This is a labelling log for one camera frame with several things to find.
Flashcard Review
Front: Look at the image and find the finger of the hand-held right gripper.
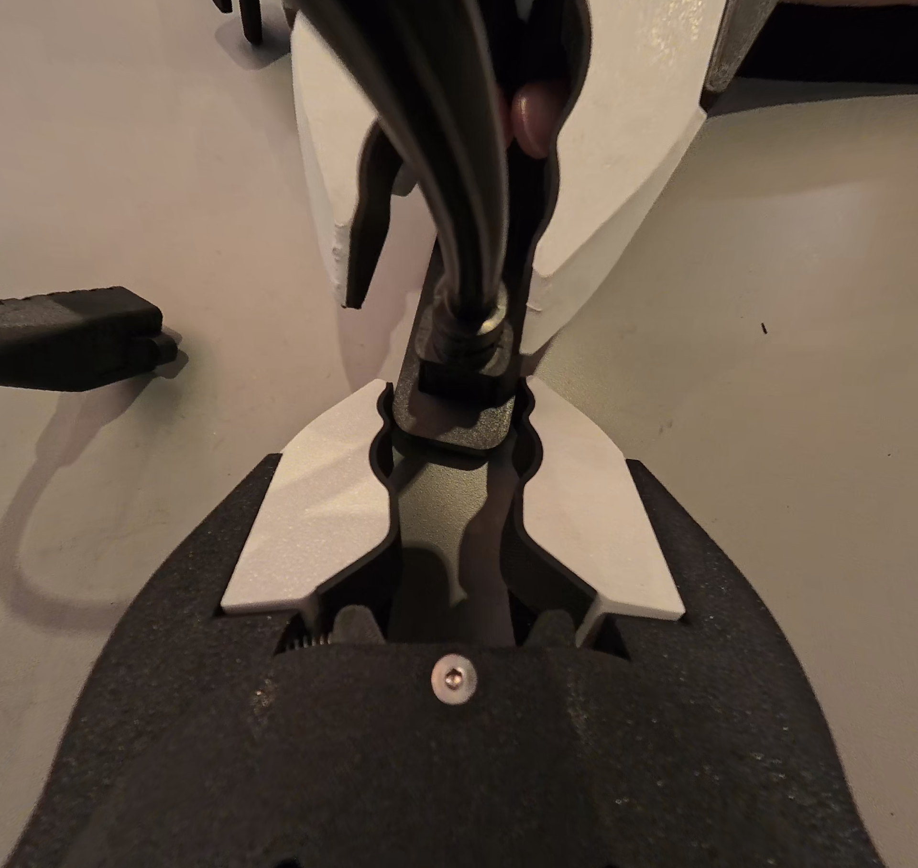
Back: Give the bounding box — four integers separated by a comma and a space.
290, 11, 404, 309
513, 0, 741, 360

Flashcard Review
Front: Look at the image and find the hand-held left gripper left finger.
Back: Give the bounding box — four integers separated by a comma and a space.
221, 378, 400, 632

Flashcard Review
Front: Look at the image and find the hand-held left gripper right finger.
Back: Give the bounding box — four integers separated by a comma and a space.
508, 376, 686, 647

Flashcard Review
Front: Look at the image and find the black power cable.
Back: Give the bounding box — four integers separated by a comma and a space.
237, 0, 519, 324

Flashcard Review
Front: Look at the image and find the black power strip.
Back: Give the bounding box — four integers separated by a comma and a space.
393, 251, 519, 456

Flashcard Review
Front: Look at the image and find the black power plug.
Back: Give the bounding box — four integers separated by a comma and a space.
418, 287, 517, 399

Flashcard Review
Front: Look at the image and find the person's right hand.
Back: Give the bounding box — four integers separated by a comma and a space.
511, 80, 565, 160

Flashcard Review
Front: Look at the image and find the black angled cord connector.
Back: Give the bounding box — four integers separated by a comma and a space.
0, 286, 180, 392

